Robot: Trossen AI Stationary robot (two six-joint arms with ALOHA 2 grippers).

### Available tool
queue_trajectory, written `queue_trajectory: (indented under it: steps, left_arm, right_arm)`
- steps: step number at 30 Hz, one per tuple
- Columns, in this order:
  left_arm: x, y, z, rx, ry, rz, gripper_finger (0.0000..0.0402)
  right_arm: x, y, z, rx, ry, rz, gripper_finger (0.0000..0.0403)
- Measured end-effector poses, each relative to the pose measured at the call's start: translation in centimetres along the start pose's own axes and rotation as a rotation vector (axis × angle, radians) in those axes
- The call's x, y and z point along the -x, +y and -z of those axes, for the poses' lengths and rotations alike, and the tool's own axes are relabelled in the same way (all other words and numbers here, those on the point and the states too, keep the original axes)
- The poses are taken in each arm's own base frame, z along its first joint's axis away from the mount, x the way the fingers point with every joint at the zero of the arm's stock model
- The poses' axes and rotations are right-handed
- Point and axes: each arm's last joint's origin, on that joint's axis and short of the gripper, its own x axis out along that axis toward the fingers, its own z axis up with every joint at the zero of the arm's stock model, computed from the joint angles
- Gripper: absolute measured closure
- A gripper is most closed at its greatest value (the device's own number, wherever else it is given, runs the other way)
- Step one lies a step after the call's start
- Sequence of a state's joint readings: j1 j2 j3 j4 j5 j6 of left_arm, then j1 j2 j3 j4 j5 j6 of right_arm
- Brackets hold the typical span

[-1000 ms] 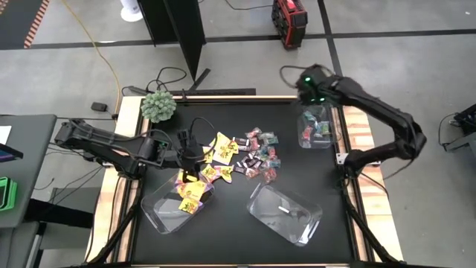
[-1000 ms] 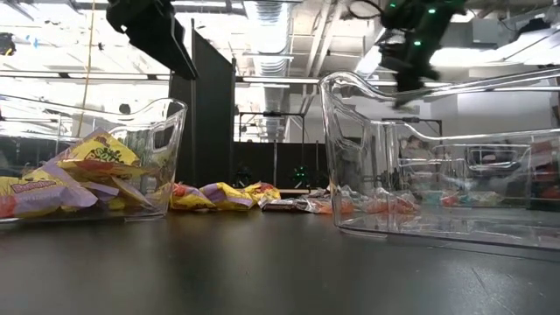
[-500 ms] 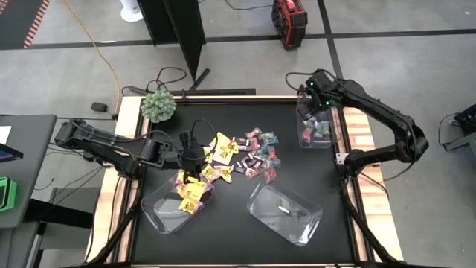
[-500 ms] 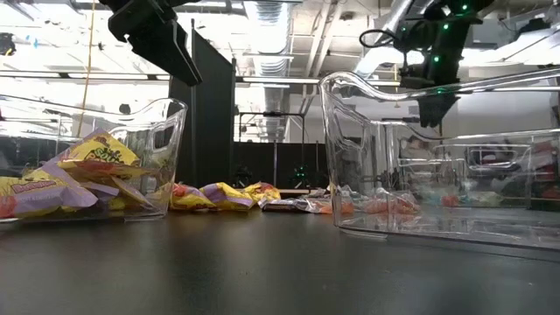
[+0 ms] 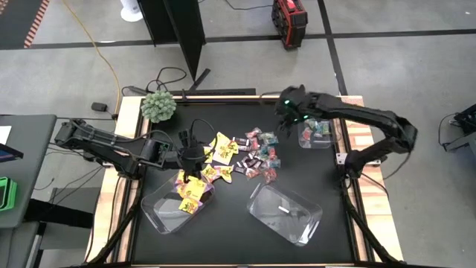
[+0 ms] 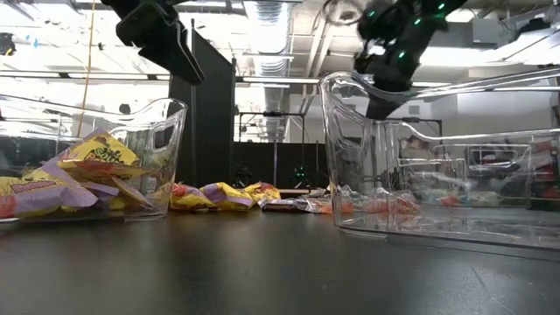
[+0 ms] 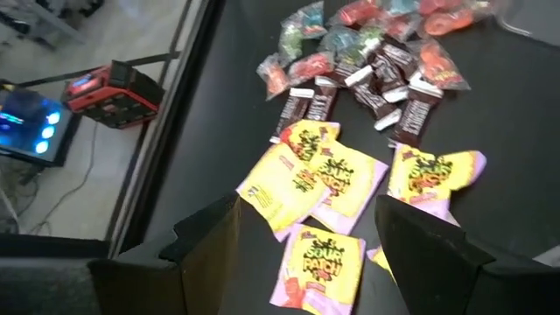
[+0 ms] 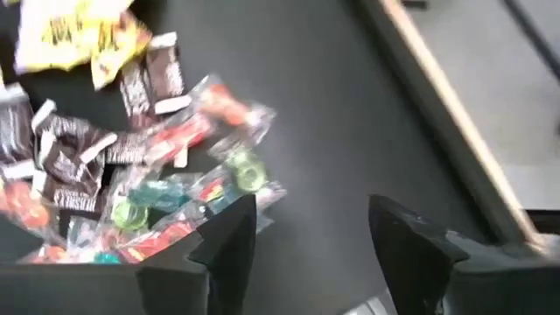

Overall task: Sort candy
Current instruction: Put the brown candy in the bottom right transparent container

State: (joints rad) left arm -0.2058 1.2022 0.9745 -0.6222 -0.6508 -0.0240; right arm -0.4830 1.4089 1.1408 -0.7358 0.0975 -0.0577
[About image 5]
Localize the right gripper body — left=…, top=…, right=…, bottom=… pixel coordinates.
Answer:
left=274, top=84, right=312, bottom=127

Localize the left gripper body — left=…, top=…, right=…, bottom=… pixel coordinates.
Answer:
left=178, top=128, right=209, bottom=175

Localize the clear plastic bin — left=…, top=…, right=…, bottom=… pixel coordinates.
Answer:
left=296, top=117, right=341, bottom=150
left=140, top=169, right=216, bottom=235
left=246, top=182, right=324, bottom=247

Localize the green spiky artificial plant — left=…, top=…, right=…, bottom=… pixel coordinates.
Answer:
left=140, top=90, right=178, bottom=124

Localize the black flat floor bar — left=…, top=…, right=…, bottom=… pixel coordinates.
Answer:
left=121, top=86, right=257, bottom=97

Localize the red black power station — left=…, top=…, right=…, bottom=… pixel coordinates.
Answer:
left=271, top=0, right=309, bottom=51

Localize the wooden table board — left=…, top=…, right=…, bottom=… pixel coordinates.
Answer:
left=85, top=95, right=405, bottom=264

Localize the black desk base beam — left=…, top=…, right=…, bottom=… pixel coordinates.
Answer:
left=22, top=198, right=94, bottom=229

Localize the white round fan base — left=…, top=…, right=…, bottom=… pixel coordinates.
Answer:
left=119, top=0, right=144, bottom=22

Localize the grey side desk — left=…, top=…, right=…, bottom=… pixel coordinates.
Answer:
left=0, top=114, right=58, bottom=229

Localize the black equipment cart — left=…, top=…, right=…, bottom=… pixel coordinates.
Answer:
left=438, top=103, right=476, bottom=153

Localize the green plastic crate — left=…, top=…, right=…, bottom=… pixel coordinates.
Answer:
left=0, top=176, right=19, bottom=212

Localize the dark blue tablet device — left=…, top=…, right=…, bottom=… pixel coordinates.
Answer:
left=0, top=143, right=25, bottom=164

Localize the white paper sheet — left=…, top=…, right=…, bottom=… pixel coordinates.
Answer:
left=0, top=125, right=13, bottom=145

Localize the black mat with striped edge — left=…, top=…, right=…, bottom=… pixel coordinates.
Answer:
left=0, top=0, right=51, bottom=49

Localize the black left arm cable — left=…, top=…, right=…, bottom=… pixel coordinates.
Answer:
left=190, top=118, right=217, bottom=150

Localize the black coiled floor cable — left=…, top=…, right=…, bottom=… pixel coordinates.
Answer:
left=145, top=66, right=187, bottom=93

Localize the black metal table frame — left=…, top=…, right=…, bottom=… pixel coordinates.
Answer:
left=83, top=95, right=406, bottom=268

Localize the yellow extension cable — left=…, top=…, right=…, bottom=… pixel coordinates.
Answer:
left=61, top=0, right=122, bottom=115

